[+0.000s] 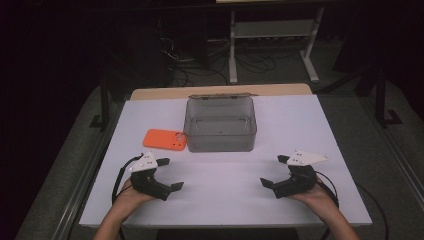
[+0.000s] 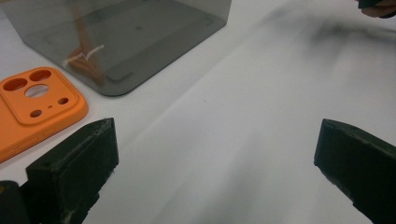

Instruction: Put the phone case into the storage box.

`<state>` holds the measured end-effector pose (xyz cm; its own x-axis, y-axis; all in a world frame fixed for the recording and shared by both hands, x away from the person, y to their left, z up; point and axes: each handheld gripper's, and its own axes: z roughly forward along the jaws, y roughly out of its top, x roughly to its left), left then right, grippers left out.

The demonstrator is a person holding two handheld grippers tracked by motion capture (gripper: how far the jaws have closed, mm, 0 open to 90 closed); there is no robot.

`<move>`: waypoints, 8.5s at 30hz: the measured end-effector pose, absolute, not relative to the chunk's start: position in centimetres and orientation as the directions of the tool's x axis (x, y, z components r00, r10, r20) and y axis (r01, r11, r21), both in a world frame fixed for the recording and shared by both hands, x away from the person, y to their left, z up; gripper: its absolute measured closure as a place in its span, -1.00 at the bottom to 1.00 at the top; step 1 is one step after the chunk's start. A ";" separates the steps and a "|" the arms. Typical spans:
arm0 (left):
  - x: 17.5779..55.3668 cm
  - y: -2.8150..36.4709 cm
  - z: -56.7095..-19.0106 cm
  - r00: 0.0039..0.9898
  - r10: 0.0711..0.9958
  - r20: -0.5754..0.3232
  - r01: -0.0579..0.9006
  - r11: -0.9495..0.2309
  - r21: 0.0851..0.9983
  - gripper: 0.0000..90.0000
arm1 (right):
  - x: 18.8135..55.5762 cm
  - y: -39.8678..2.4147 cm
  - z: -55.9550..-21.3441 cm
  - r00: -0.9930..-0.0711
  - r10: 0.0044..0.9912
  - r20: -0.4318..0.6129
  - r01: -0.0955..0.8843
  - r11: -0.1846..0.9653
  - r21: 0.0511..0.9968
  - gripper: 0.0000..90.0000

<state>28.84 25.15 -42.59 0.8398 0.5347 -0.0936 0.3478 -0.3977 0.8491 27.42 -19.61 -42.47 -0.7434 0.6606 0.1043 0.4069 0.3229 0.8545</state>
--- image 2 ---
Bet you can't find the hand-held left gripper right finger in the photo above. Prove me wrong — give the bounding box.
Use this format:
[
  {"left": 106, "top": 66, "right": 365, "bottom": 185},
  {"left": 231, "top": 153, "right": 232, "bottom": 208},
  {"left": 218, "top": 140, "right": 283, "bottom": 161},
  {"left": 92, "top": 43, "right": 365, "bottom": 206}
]
[{"left": 313, "top": 118, "right": 396, "bottom": 224}]

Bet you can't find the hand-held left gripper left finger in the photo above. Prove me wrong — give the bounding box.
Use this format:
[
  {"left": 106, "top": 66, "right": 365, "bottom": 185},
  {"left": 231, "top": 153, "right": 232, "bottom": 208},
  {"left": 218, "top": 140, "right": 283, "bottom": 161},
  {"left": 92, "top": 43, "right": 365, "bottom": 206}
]
[{"left": 25, "top": 117, "right": 120, "bottom": 224}]

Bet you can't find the orange phone case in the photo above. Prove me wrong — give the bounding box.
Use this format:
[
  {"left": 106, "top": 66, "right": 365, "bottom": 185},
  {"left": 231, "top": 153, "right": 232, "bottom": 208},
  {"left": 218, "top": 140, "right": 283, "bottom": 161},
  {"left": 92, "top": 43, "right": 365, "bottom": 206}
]
[{"left": 0, "top": 66, "right": 90, "bottom": 164}]

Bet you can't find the grey translucent plastic box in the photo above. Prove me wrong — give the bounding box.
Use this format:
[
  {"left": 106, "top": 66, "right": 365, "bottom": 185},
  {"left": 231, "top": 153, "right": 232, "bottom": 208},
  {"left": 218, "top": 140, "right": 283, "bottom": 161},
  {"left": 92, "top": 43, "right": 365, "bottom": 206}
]
[{"left": 0, "top": 0, "right": 233, "bottom": 97}]

